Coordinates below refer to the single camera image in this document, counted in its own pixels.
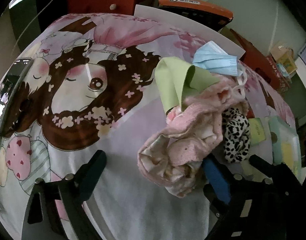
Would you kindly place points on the leopard print cloth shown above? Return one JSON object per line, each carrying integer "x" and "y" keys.
{"x": 236, "y": 135}

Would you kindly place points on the beige gift bag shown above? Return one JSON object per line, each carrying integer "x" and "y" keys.
{"x": 283, "y": 54}

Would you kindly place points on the red cardboard box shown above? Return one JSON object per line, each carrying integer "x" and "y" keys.
{"x": 257, "y": 61}

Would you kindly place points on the green tissue pack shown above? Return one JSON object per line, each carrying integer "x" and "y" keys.
{"x": 257, "y": 131}

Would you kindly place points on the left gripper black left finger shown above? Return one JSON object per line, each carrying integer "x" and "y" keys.
{"x": 79, "y": 186}

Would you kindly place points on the pink fluffy towel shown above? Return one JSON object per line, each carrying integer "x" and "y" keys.
{"x": 202, "y": 114}

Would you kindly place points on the light green cloth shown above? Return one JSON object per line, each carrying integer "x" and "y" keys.
{"x": 177, "y": 79}

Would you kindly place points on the orange flat box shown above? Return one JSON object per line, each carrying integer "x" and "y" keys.
{"x": 213, "y": 16}

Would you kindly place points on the blue face mask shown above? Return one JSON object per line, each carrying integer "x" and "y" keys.
{"x": 213, "y": 58}

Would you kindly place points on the cartoon print bedsheet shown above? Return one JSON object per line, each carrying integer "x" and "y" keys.
{"x": 92, "y": 87}

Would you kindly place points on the smartphone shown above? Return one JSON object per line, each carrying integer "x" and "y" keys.
{"x": 9, "y": 85}

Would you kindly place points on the pink floral cloth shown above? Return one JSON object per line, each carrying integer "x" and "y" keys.
{"x": 172, "y": 158}

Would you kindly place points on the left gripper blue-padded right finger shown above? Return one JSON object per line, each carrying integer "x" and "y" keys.
{"x": 222, "y": 187}

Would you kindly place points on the red patterned box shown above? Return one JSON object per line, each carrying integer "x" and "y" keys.
{"x": 279, "y": 75}

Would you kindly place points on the white desk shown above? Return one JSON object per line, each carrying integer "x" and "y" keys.
{"x": 301, "y": 70}

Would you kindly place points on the yellow sponge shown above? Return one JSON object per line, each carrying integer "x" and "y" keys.
{"x": 290, "y": 157}

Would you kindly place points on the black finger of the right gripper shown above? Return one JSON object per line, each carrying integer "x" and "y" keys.
{"x": 270, "y": 170}

